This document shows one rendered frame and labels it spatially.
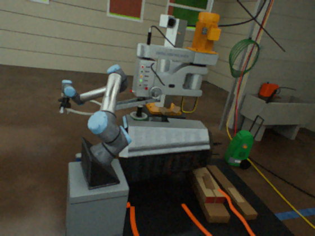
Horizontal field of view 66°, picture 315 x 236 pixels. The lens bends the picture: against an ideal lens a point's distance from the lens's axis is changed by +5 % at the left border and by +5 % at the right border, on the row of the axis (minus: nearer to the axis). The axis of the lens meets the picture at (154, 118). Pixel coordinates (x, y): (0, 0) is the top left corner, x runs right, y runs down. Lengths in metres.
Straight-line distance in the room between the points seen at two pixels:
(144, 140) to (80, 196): 1.14
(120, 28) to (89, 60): 1.55
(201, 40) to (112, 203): 1.97
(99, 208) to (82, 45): 7.22
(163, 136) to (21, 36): 6.65
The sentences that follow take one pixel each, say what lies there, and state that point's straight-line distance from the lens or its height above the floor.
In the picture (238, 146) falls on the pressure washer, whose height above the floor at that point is 0.37.
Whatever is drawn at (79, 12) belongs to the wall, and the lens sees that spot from 8.50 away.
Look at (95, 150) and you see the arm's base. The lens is 1.71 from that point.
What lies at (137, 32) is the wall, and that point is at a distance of 8.88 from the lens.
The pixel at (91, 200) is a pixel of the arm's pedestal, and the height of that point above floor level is 0.79.
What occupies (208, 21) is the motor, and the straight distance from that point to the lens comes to 2.85.
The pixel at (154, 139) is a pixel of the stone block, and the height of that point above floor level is 0.76.
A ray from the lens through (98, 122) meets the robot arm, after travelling 1.58.
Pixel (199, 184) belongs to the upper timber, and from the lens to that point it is 3.08.
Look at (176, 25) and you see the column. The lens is 3.37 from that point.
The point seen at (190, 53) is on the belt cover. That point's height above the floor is 1.72.
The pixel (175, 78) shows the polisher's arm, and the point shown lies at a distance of 2.79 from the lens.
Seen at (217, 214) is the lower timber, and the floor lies 0.12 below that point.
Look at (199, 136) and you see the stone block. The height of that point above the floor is 0.79.
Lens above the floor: 1.97
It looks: 22 degrees down
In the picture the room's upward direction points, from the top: 9 degrees clockwise
